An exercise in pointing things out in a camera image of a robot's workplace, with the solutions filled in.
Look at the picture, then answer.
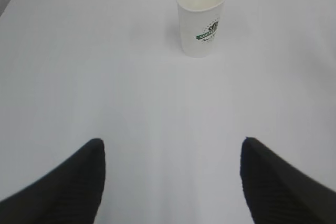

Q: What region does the white paper coffee cup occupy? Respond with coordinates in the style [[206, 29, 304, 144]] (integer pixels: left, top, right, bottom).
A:
[[176, 0, 225, 58]]

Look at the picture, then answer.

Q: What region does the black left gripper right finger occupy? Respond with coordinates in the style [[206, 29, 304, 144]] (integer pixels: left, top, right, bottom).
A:
[[240, 137, 335, 223]]

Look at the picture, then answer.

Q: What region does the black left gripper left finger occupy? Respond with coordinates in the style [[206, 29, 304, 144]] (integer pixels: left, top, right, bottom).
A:
[[1, 138, 106, 223]]

